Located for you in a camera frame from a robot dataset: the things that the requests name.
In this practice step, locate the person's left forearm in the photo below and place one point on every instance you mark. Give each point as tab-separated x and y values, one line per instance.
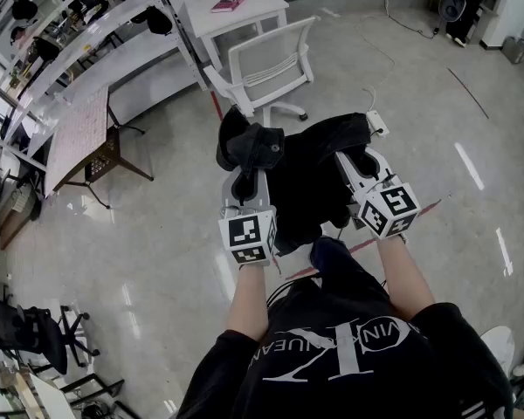
248	299

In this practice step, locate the white square table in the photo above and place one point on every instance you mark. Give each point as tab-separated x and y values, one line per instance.
240	20

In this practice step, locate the patterned top folding table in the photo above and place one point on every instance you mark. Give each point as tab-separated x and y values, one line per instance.
78	133

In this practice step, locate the pink book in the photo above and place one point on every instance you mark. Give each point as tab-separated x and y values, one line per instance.
229	3

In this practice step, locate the metal bin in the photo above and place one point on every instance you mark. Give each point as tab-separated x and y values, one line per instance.
516	50

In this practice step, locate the white metal shelf rack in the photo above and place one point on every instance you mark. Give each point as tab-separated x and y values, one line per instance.
126	50

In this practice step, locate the white power strip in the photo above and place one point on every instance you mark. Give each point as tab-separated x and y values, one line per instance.
377	122

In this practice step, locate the person's dark trouser leg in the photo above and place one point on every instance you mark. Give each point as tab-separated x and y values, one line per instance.
340	264

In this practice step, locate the black office chair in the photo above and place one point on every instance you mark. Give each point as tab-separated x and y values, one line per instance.
26	330

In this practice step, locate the black garment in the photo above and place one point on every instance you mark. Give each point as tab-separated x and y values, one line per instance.
308	173

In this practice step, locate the wooden crate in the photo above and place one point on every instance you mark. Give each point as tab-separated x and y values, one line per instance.
17	221

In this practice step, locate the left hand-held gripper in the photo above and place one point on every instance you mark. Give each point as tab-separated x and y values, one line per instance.
244	234

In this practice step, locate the white round stool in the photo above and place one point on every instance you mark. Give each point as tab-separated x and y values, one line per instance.
500	349

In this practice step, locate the white mesh chair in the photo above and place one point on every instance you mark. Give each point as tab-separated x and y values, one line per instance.
266	66

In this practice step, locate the person's right forearm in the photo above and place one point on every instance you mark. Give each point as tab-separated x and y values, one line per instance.
404	273

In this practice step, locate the person's black printed t-shirt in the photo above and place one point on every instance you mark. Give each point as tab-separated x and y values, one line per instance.
353	365

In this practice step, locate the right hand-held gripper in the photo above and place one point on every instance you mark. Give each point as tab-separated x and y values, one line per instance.
388	210

